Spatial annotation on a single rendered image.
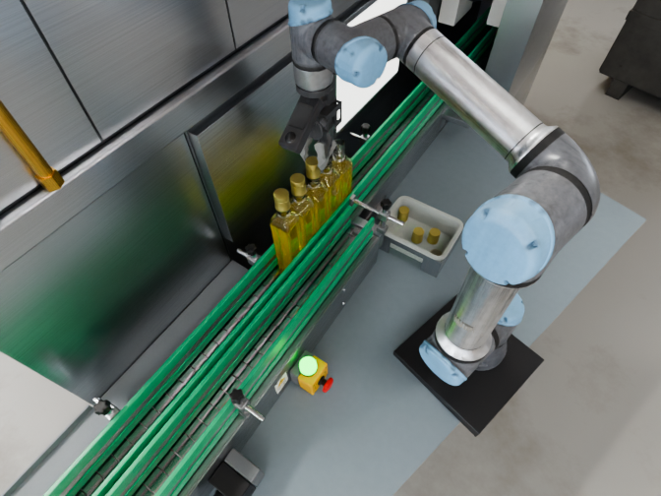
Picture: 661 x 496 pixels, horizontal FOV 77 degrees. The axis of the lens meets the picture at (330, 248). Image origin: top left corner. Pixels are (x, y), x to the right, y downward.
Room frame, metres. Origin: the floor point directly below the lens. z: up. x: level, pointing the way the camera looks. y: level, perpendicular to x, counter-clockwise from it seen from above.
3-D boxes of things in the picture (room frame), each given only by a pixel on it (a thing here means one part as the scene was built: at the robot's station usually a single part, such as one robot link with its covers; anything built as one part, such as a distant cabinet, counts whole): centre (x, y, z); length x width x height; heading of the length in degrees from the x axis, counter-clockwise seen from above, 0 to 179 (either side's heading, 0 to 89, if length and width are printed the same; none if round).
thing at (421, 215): (0.79, -0.28, 0.80); 0.22 x 0.17 x 0.09; 56
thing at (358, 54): (0.68, -0.05, 1.46); 0.11 x 0.11 x 0.08; 40
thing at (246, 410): (0.23, 0.17, 0.94); 0.07 x 0.04 x 0.13; 56
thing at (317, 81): (0.74, 0.03, 1.38); 0.08 x 0.08 x 0.05
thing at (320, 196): (0.73, 0.04, 0.99); 0.06 x 0.06 x 0.21; 57
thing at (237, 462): (0.13, 0.22, 0.79); 0.08 x 0.08 x 0.08; 56
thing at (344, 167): (0.82, -0.03, 0.99); 0.06 x 0.06 x 0.21; 56
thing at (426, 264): (0.81, -0.25, 0.79); 0.27 x 0.17 x 0.08; 56
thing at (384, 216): (0.75, -0.13, 0.95); 0.17 x 0.03 x 0.12; 56
